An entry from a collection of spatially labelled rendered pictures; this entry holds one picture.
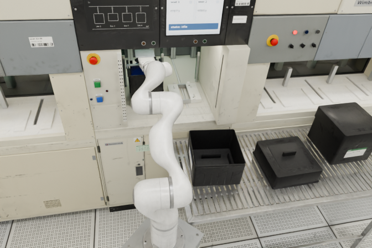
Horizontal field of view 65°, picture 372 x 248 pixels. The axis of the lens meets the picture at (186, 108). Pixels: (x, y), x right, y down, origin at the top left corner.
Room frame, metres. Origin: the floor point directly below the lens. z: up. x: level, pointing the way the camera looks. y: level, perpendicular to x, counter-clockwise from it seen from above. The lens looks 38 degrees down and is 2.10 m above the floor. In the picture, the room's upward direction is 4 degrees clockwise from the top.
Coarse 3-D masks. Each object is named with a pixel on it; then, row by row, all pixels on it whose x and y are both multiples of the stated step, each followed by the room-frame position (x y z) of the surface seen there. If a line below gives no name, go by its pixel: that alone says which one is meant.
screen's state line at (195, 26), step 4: (172, 24) 1.40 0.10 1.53; (176, 24) 1.41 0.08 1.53; (180, 24) 1.41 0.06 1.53; (184, 24) 1.42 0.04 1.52; (188, 24) 1.42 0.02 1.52; (192, 24) 1.43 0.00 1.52; (196, 24) 1.43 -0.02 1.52; (200, 24) 1.44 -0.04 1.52; (204, 24) 1.44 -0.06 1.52; (208, 24) 1.45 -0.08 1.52; (212, 24) 1.45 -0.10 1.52; (216, 24) 1.46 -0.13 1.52; (172, 28) 1.40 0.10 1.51; (176, 28) 1.41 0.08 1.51; (180, 28) 1.41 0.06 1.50; (184, 28) 1.42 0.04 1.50; (188, 28) 1.42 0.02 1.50; (192, 28) 1.43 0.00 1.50; (196, 28) 1.43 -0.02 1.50; (200, 28) 1.44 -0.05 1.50; (204, 28) 1.44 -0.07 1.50; (208, 28) 1.45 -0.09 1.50; (212, 28) 1.45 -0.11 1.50; (216, 28) 1.46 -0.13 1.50
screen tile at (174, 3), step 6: (174, 0) 1.40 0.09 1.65; (180, 0) 1.41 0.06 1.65; (186, 0) 1.42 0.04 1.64; (174, 6) 1.40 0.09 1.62; (180, 6) 1.41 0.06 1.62; (186, 6) 1.42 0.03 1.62; (192, 6) 1.43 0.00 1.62; (192, 12) 1.43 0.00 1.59; (174, 18) 1.40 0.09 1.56; (180, 18) 1.41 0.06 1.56; (186, 18) 1.42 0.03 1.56; (192, 18) 1.43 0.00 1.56
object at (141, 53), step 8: (136, 56) 1.61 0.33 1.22; (144, 56) 1.62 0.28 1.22; (152, 56) 1.64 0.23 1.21; (128, 64) 1.64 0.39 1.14; (136, 64) 1.65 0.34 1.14; (128, 72) 1.59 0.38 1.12; (128, 80) 1.69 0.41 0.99; (136, 80) 1.55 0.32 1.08; (136, 88) 1.55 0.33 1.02; (160, 88) 1.59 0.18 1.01
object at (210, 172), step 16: (192, 144) 1.29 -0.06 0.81; (208, 144) 1.31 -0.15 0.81; (224, 144) 1.32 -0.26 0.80; (192, 160) 1.10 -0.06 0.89; (208, 160) 1.21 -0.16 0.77; (224, 160) 1.22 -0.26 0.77; (240, 160) 1.13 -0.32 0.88; (192, 176) 1.05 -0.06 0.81; (208, 176) 1.03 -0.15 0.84; (224, 176) 1.04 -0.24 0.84; (240, 176) 1.06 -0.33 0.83
